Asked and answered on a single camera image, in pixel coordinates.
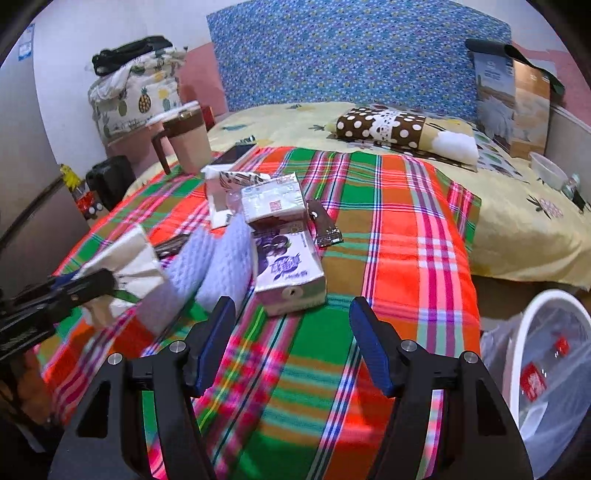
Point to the red yellow toy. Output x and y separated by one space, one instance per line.
86 200

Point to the patterned paper bag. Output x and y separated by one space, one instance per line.
222 190

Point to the smartphone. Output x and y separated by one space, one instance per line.
233 154

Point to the white bowl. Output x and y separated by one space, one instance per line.
547 171

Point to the beige mug with brown lid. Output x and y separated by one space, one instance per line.
185 130

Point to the small green bottle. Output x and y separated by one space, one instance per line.
571 186

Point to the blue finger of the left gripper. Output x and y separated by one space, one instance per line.
59 281

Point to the pink storage box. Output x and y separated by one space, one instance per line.
136 145

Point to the purple milk carton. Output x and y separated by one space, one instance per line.
288 274

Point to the yellow pineapple bed sheet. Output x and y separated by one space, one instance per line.
527 232

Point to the white foam fruit net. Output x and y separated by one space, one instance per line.
205 269

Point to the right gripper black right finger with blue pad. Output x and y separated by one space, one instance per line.
479 438

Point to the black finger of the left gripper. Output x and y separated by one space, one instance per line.
59 302

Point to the clear plastic bottle red label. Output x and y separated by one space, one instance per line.
536 380

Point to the pineapple print fabric bundle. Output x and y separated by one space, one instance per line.
141 89

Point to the brown polka dot pillow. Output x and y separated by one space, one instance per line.
404 130

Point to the bedding package box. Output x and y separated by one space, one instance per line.
514 97

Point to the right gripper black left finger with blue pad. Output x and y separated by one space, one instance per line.
105 437

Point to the grey refrigerator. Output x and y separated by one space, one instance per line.
40 222

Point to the black bag on top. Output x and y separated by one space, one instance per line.
108 61

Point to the white trash bin with liner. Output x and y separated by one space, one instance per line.
560 447

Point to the black bag on floor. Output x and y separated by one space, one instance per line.
110 180

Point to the blue floral headboard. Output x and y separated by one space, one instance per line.
401 53

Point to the white tissue pack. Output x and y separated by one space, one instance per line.
278 198

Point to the colourful plaid cloth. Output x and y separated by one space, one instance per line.
293 399

